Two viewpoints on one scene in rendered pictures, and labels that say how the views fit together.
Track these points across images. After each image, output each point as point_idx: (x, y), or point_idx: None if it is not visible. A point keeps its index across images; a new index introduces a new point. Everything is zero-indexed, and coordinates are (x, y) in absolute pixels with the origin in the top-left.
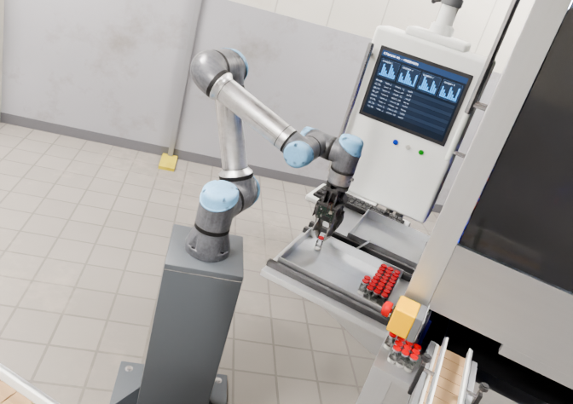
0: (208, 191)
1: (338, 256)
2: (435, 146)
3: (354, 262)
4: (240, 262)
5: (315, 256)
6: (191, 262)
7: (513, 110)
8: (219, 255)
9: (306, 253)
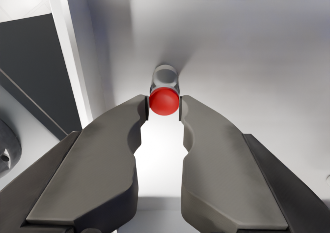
0: None
1: (253, 52)
2: None
3: (328, 39)
4: (44, 132)
5: (176, 119)
6: (3, 180)
7: None
8: (11, 165)
9: (148, 126)
